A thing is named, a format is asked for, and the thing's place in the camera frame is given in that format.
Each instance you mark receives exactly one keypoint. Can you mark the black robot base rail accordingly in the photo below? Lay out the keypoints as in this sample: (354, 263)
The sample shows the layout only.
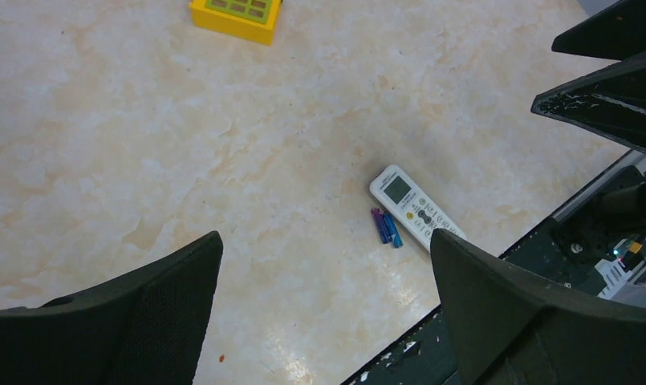
(559, 252)

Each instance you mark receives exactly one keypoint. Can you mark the white remote control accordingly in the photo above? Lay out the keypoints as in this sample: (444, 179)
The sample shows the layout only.
(408, 204)

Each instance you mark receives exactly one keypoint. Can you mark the blue AAA battery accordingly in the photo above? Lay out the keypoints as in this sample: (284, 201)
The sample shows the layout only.
(393, 234)

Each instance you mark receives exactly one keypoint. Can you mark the yellow box with green grid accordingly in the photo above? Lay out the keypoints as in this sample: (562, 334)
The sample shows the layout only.
(254, 21)

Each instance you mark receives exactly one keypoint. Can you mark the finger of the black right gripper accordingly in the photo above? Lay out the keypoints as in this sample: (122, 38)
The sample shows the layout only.
(617, 32)
(610, 102)

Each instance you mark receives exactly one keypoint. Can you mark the purple AAA battery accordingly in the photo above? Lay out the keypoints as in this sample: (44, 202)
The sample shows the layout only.
(378, 218)

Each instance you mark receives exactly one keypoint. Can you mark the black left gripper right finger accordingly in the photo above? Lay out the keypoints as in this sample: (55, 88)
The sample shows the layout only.
(508, 325)

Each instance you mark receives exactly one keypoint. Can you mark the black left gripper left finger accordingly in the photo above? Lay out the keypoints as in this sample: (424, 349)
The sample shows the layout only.
(143, 327)

